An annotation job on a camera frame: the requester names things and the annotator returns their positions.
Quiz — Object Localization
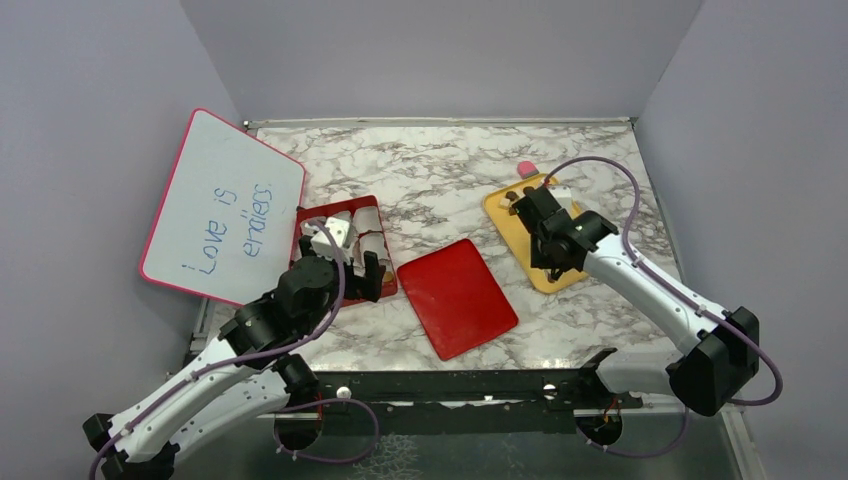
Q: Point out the pink eraser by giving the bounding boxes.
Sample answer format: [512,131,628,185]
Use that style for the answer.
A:
[516,161,539,180]

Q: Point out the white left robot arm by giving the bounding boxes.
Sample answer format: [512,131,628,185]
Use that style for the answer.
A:
[83,216,386,479]

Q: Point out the red chocolate box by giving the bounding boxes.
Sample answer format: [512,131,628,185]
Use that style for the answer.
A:
[290,195,398,307]

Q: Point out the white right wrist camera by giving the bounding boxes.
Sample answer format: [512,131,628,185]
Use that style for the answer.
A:
[547,184,574,214]

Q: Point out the pink framed whiteboard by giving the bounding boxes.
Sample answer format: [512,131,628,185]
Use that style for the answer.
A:
[139,108,306,305]

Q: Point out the yellow plastic tray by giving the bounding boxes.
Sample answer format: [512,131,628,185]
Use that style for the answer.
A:
[482,173,588,294]

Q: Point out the black metal base rail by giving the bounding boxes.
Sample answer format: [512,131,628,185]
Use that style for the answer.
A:
[273,368,642,440]

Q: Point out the red box lid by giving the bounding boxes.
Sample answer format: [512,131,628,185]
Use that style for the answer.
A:
[398,239,519,361]

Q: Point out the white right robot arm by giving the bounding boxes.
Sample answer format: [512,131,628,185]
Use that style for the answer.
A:
[508,187,760,416]

